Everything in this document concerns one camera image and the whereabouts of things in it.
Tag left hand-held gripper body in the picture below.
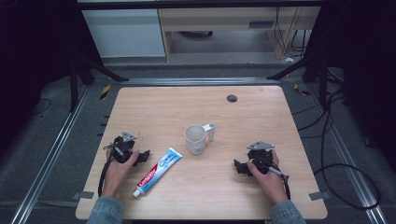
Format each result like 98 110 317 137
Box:
107 131 140 164

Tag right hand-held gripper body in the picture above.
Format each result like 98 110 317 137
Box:
246 140 276 175

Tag person's right hand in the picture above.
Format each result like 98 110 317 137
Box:
247 149 289 205

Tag person's left hand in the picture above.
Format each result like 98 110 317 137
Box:
101 148 140 199

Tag white toothpaste tube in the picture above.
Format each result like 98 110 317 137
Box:
133 147 184 199

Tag yellow black hazard tape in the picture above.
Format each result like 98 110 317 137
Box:
293 82 311 97
99 84 112 101

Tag grey tape piece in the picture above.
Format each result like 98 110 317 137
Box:
72 190 95 201
308 190 331 202

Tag black metal stand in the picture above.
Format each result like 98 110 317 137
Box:
68 55 131 114
266 43 344 108

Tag white cabinet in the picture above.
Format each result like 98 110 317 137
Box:
80 7 167 59

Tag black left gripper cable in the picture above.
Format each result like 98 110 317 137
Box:
97 154 115 198

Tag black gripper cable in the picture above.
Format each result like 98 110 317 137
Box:
250 158 292 201
97 154 115 198

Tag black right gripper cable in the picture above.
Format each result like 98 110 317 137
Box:
250 158 292 201

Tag white cup with handle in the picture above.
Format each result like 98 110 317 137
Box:
183 121 217 156

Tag black floor cable loop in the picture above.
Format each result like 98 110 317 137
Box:
291 88 383 211

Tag aluminium floor rail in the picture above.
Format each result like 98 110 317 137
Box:
9 85 92 224
120 77 283 87
306 83 390 224

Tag thin black floor cable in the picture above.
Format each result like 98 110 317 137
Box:
31 97 52 117

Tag black cables under desk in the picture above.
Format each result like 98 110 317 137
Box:
273 6 312 60

